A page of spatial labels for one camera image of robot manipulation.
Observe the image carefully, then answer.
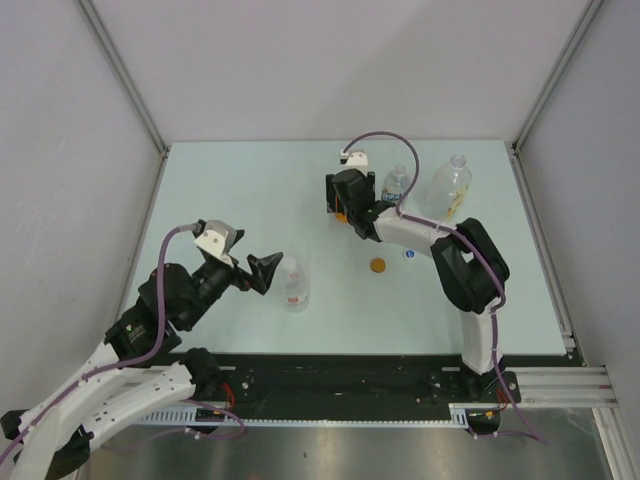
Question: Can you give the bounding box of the orange juice bottle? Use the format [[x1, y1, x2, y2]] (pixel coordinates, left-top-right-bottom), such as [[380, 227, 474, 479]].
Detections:
[[335, 196, 347, 223]]

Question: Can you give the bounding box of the clear bottle blue cap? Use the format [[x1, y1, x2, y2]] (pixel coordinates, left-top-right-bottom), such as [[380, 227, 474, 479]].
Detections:
[[381, 164, 411, 204]]

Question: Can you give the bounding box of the orange bottle cap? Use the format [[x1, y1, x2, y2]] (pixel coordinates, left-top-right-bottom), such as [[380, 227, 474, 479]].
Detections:
[[369, 258, 386, 273]]

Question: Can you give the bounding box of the large clear bottle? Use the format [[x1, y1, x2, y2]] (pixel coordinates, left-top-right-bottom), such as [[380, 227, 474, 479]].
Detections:
[[424, 155, 472, 221]]

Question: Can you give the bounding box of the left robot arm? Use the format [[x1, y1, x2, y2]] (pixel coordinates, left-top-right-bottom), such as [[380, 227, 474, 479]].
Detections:
[[1, 221, 283, 479]]

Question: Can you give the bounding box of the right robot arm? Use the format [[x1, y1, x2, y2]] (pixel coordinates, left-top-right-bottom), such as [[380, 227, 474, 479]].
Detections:
[[325, 169, 510, 401]]

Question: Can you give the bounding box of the small clear bottle white cap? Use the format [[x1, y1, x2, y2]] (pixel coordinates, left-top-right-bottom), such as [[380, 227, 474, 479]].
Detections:
[[277, 256, 310, 311]]

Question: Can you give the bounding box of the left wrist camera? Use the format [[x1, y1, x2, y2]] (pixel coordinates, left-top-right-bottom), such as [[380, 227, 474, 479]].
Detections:
[[194, 220, 234, 263]]

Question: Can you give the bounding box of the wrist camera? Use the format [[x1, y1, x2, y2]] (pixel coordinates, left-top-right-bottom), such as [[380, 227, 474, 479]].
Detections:
[[339, 150, 369, 174], [194, 220, 234, 263]]

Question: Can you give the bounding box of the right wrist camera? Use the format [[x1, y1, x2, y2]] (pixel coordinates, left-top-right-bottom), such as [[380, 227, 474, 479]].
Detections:
[[339, 150, 369, 174]]

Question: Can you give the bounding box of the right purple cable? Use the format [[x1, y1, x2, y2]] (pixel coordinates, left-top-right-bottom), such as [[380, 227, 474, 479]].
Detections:
[[341, 130, 551, 446]]

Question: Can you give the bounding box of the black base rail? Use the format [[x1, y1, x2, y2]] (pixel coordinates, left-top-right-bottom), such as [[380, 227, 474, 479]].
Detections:
[[196, 353, 521, 423]]

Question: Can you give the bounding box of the grey cable duct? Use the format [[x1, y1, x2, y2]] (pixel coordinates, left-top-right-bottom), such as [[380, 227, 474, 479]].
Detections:
[[129, 404, 474, 429]]

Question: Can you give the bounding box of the aluminium table frame rail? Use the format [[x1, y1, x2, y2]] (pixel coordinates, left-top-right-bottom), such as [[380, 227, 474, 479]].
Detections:
[[510, 367, 618, 409]]

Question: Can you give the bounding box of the left aluminium frame post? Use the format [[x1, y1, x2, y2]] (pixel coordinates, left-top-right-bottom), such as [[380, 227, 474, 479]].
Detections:
[[74, 0, 169, 156]]

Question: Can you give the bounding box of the aluminium frame post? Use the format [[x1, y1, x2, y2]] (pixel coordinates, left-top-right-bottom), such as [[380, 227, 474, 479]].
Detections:
[[74, 0, 169, 156], [511, 0, 608, 155]]

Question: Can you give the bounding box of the right aluminium frame post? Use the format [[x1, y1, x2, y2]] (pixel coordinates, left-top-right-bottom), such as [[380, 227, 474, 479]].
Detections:
[[511, 0, 608, 155]]

